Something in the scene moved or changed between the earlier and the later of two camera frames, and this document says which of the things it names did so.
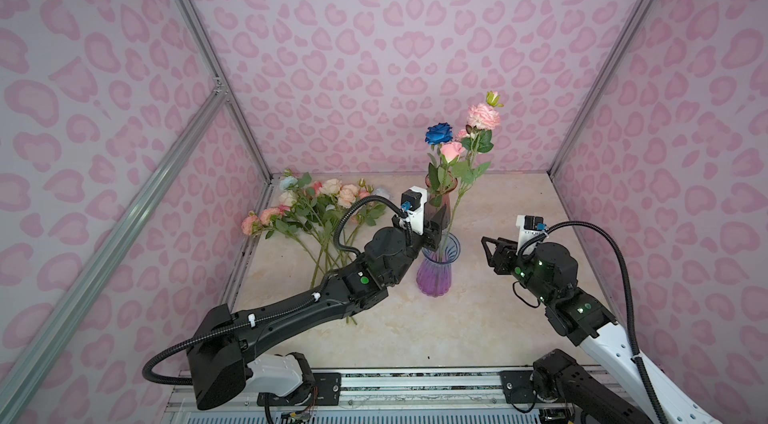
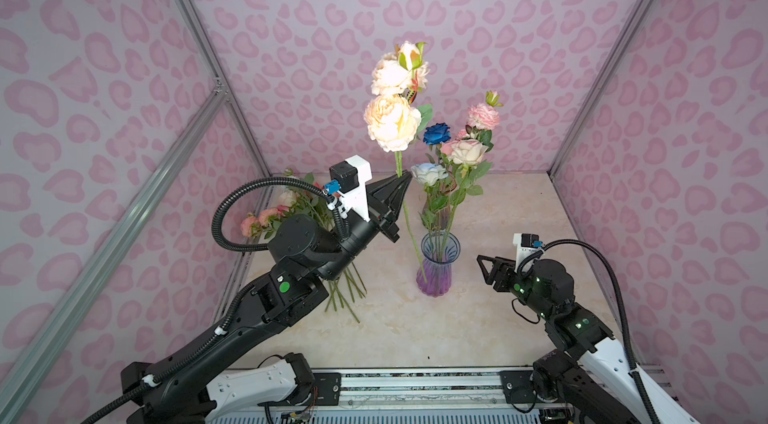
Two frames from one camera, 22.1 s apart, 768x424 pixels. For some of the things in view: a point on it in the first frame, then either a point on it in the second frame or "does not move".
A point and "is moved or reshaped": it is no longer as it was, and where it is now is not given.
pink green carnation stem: (273, 219) does not move
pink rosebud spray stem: (455, 166) is moved or reshaped
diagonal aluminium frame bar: (31, 362) does not move
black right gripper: (505, 249) -> (503, 268)
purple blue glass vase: (434, 274) does not move
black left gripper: (432, 235) -> (379, 212)
